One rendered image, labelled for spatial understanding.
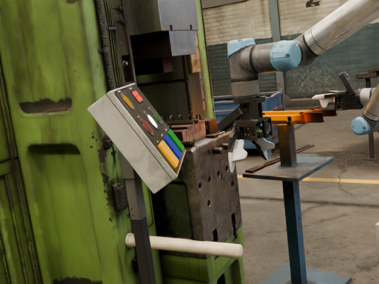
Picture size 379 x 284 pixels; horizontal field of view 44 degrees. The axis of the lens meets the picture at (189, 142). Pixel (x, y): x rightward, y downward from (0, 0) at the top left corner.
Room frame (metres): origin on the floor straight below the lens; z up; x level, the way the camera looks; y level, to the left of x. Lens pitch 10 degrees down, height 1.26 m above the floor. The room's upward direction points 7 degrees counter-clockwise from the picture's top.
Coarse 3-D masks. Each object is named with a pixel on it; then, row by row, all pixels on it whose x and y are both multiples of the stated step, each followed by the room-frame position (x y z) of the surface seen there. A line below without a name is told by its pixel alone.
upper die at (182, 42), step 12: (144, 36) 1.85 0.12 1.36; (156, 36) 1.82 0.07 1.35; (168, 36) 1.80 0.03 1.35; (180, 36) 1.87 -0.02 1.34; (192, 36) 1.95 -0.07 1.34; (132, 48) 1.88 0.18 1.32; (144, 48) 1.85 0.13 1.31; (156, 48) 1.82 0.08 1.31; (168, 48) 1.80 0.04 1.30; (180, 48) 1.86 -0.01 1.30; (192, 48) 1.94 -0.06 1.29
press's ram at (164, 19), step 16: (128, 0) 1.81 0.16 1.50; (144, 0) 1.78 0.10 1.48; (160, 0) 1.76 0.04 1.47; (176, 0) 1.87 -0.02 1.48; (192, 0) 1.98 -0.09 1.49; (128, 16) 1.82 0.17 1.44; (144, 16) 1.78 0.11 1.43; (160, 16) 1.75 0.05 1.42; (176, 16) 1.85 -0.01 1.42; (192, 16) 1.97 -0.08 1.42; (144, 32) 1.79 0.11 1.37
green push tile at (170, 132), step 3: (168, 132) 1.41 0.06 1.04; (171, 132) 1.45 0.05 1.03; (171, 135) 1.42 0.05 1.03; (174, 135) 1.46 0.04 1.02; (171, 138) 1.40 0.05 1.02; (174, 138) 1.43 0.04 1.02; (177, 138) 1.47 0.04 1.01; (174, 141) 1.40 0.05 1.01; (177, 141) 1.43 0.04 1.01; (177, 144) 1.40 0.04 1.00; (180, 144) 1.45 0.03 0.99; (180, 147) 1.42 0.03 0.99; (183, 147) 1.45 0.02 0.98; (180, 150) 1.40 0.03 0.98
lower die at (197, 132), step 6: (192, 120) 1.93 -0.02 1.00; (198, 120) 1.92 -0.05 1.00; (204, 120) 1.97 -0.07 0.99; (168, 126) 1.91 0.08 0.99; (174, 126) 1.88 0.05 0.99; (180, 126) 1.86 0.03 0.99; (186, 126) 1.84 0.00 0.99; (192, 126) 1.87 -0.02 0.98; (198, 126) 1.91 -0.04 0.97; (204, 126) 1.96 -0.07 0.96; (174, 132) 1.81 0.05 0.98; (180, 132) 1.80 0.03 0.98; (186, 132) 1.82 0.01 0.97; (192, 132) 1.86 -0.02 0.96; (198, 132) 1.91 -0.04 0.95; (204, 132) 1.95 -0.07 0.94; (180, 138) 1.80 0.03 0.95; (186, 138) 1.82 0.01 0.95; (192, 138) 1.86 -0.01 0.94; (198, 138) 1.90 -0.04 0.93
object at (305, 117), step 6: (294, 114) 2.11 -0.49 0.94; (300, 114) 2.08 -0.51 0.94; (306, 114) 2.05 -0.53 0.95; (312, 114) 2.03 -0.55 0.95; (318, 114) 2.01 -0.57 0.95; (276, 120) 2.14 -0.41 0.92; (282, 120) 2.12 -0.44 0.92; (294, 120) 2.08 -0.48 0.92; (300, 120) 2.06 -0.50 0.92; (306, 120) 2.05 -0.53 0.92; (312, 120) 2.03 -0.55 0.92; (318, 120) 2.01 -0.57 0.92
